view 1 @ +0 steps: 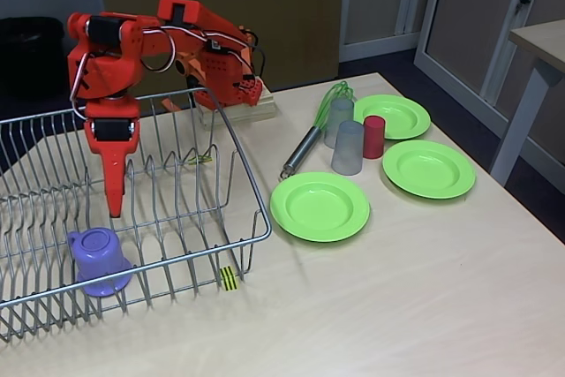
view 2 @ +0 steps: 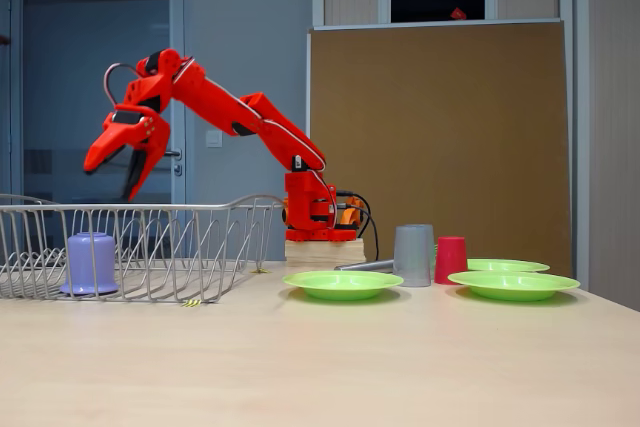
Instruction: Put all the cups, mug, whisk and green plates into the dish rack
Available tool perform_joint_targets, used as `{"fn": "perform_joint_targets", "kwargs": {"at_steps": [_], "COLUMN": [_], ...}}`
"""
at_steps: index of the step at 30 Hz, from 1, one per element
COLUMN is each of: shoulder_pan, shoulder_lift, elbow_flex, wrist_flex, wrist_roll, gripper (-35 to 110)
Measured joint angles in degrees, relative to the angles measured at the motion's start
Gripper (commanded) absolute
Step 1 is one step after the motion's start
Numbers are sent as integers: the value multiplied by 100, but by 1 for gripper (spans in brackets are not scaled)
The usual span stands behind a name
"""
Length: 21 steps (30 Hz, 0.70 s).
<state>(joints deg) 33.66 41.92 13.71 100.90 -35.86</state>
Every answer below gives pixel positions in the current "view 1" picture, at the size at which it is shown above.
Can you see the orange-red gripper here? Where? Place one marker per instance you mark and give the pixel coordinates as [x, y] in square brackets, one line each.
[113, 130]

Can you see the purple plastic mug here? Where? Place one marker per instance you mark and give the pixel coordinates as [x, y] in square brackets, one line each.
[99, 258]

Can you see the translucent grey plastic cup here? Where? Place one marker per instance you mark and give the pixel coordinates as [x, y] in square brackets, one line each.
[340, 112]
[348, 152]

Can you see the red plastic cup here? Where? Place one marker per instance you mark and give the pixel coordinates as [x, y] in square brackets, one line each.
[374, 138]

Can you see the orange-red robot arm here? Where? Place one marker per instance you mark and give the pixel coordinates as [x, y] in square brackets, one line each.
[212, 63]

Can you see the small yellow tape marker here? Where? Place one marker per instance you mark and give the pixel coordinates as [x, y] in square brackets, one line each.
[201, 159]

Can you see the light orange table clamp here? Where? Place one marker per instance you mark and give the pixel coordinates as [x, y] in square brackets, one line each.
[198, 74]

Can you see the black waste bin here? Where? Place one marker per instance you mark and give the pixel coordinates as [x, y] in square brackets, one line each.
[31, 55]

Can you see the yellow black striped tape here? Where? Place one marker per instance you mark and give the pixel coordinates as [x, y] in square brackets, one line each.
[229, 279]

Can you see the wooden base block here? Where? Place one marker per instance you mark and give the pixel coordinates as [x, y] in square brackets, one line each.
[260, 107]

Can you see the green plastic plate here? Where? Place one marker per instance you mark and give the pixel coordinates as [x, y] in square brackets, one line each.
[320, 207]
[399, 116]
[430, 169]

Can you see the grey sliding door cabinet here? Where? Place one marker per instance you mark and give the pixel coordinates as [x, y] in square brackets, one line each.
[476, 19]

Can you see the black cabinet lock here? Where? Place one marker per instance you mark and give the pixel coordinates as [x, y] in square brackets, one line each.
[524, 1]

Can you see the beige desk with grey leg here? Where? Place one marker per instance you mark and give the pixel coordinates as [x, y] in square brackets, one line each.
[543, 41]

